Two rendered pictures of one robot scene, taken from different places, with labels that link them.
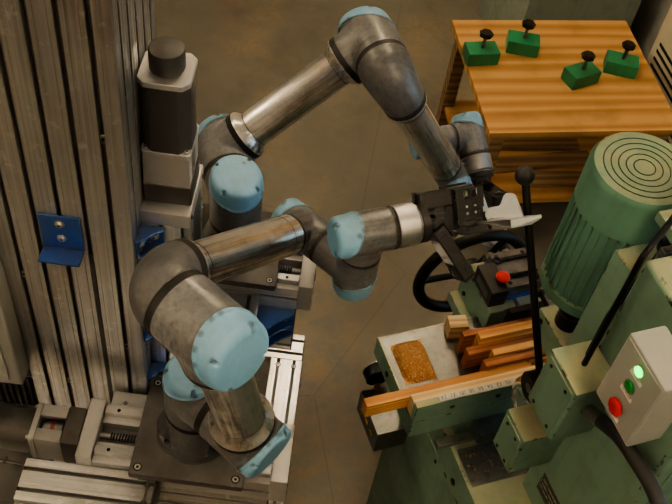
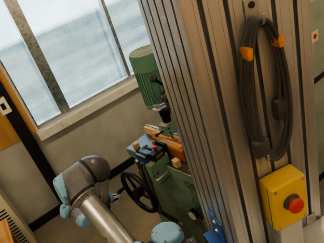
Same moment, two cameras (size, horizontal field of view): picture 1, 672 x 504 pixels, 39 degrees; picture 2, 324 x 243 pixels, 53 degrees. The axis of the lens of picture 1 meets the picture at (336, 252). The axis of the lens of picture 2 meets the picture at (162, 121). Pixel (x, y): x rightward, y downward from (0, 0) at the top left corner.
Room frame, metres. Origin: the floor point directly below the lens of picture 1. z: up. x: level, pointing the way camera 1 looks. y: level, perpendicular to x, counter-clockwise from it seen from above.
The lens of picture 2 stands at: (1.46, 1.11, 1.98)
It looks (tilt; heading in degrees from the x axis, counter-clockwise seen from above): 29 degrees down; 260
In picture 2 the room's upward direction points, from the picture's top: 18 degrees counter-clockwise
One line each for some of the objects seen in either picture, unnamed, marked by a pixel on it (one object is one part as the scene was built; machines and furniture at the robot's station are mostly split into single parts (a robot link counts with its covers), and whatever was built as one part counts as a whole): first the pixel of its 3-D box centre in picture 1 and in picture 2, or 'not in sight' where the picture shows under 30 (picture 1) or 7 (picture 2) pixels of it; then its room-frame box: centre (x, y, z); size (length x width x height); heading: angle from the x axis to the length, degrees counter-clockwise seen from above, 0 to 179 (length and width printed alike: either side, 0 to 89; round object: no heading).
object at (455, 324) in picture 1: (456, 326); (176, 162); (1.21, -0.28, 0.92); 0.04 x 0.03 x 0.04; 105
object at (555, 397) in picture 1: (570, 391); not in sight; (0.89, -0.42, 1.23); 0.09 x 0.08 x 0.15; 25
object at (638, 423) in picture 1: (645, 387); not in sight; (0.80, -0.48, 1.40); 0.10 x 0.06 x 0.16; 25
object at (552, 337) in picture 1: (563, 344); (171, 125); (1.13, -0.47, 1.03); 0.14 x 0.07 x 0.09; 25
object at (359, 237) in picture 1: (362, 234); not in sight; (1.07, -0.04, 1.33); 0.11 x 0.08 x 0.09; 115
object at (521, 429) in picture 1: (528, 436); not in sight; (0.92, -0.40, 1.02); 0.09 x 0.07 x 0.12; 115
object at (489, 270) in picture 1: (507, 274); (149, 153); (1.32, -0.37, 0.99); 0.13 x 0.11 x 0.06; 115
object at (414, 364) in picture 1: (414, 359); not in sight; (1.12, -0.19, 0.91); 0.10 x 0.07 x 0.02; 25
